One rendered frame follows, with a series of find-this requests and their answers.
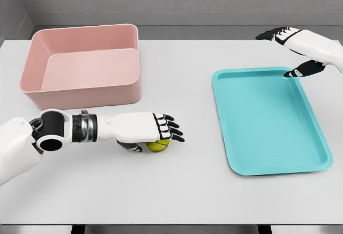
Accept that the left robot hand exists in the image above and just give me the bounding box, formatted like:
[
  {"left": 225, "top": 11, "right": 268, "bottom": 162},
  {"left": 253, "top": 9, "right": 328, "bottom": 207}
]
[{"left": 117, "top": 112, "right": 185, "bottom": 153}]

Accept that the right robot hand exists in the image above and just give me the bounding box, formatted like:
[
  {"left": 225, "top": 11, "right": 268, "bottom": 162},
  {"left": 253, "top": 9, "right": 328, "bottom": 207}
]
[{"left": 255, "top": 26, "right": 341, "bottom": 78}]

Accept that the yellow-green tennis ball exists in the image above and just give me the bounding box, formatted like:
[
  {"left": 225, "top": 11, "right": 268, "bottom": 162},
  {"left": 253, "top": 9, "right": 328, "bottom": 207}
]
[{"left": 145, "top": 138, "right": 170, "bottom": 153}]

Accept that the pink rectangular basket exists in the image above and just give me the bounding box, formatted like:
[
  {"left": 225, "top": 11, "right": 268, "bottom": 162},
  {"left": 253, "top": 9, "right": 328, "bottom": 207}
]
[{"left": 18, "top": 23, "right": 142, "bottom": 111}]

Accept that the blue rectangular tray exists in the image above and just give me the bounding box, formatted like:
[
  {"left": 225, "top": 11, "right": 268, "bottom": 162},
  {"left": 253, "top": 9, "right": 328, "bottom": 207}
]
[{"left": 212, "top": 66, "right": 334, "bottom": 177}]

